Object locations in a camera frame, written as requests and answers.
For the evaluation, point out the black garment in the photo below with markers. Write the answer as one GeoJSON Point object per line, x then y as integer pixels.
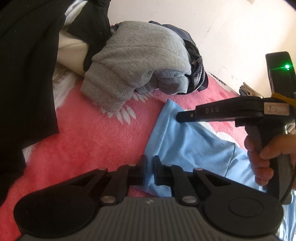
{"type": "Point", "coordinates": [25, 69]}

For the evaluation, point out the grey sweatshirt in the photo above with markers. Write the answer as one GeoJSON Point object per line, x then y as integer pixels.
{"type": "Point", "coordinates": [138, 58]}

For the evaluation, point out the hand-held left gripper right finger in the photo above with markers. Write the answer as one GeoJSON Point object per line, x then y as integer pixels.
{"type": "Point", "coordinates": [157, 171]}

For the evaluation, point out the white cloth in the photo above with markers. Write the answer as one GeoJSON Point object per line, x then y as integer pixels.
{"type": "Point", "coordinates": [71, 44]}

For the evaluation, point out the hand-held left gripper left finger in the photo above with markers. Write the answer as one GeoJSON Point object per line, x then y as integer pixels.
{"type": "Point", "coordinates": [145, 169]}

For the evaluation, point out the folded tan clothes stack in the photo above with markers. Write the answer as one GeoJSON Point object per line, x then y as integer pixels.
{"type": "Point", "coordinates": [248, 90]}

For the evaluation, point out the person's right hand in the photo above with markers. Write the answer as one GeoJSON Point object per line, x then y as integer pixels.
{"type": "Point", "coordinates": [259, 166]}

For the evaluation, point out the pink floral blanket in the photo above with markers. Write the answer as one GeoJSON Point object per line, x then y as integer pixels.
{"type": "Point", "coordinates": [92, 143]}

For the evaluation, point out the light blue t-shirt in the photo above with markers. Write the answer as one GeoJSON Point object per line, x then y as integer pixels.
{"type": "Point", "coordinates": [189, 148]}

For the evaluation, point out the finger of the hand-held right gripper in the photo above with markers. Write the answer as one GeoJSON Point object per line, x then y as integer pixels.
{"type": "Point", "coordinates": [208, 113]}

